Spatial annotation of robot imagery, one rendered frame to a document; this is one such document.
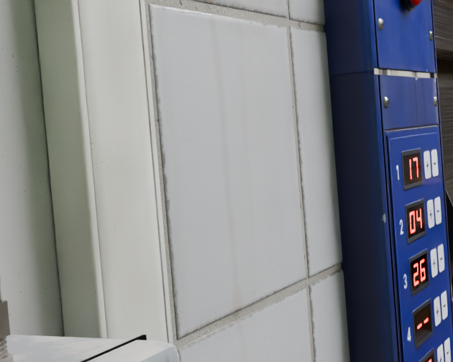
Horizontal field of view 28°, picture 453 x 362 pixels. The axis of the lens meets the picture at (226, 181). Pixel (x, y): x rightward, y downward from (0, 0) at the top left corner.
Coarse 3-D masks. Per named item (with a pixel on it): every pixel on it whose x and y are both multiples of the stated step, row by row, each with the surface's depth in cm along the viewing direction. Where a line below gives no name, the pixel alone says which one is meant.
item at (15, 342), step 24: (24, 336) 28; (48, 336) 28; (144, 336) 27; (24, 360) 25; (48, 360) 25; (72, 360) 25; (96, 360) 24; (120, 360) 24; (144, 360) 25; (168, 360) 26
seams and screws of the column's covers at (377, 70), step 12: (372, 0) 56; (432, 24) 69; (432, 36) 68; (384, 72) 58; (396, 72) 60; (408, 72) 63; (420, 72) 66; (384, 156) 57; (444, 204) 70; (396, 324) 58; (396, 336) 58
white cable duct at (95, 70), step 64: (64, 0) 31; (128, 0) 34; (64, 64) 31; (128, 64) 34; (64, 128) 32; (128, 128) 34; (64, 192) 32; (128, 192) 33; (64, 256) 32; (128, 256) 33; (64, 320) 32; (128, 320) 33
